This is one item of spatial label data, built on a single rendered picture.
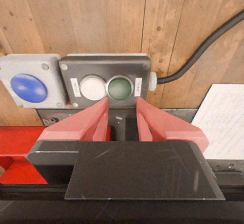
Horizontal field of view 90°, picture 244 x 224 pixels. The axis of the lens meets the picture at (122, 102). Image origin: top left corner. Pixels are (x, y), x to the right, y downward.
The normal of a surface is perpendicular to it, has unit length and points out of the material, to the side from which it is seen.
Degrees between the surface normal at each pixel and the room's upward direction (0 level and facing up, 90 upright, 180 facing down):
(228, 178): 90
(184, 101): 0
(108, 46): 0
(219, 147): 1
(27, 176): 90
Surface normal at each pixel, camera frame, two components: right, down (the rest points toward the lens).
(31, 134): 0.00, -0.81
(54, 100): 0.00, 0.58
